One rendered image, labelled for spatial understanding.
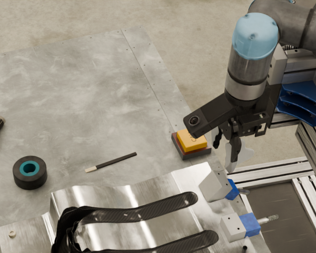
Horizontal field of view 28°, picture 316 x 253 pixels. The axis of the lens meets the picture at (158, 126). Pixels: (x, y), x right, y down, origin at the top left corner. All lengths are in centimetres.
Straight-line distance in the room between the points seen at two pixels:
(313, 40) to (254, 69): 13
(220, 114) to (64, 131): 57
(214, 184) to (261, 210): 88
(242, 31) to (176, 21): 220
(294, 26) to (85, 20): 218
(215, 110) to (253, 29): 20
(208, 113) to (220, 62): 187
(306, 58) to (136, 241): 66
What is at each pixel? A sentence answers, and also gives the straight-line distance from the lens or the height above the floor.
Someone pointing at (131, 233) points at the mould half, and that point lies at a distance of 135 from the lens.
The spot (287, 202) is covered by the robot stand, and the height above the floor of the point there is 21.
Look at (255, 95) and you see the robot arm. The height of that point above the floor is 123.
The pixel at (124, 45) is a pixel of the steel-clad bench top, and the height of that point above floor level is 80.
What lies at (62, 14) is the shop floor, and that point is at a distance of 331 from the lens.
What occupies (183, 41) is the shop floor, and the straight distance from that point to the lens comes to 317.
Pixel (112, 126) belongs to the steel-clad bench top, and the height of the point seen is 80.
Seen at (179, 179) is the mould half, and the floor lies 89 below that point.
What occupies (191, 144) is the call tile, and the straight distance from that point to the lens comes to 159.
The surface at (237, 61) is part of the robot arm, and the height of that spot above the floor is 130.
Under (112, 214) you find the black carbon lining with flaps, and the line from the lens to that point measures 137.
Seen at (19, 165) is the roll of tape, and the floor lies 84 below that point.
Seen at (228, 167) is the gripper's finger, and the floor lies 103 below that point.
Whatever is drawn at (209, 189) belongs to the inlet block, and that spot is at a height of 91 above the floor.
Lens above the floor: 204
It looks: 48 degrees down
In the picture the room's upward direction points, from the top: 5 degrees clockwise
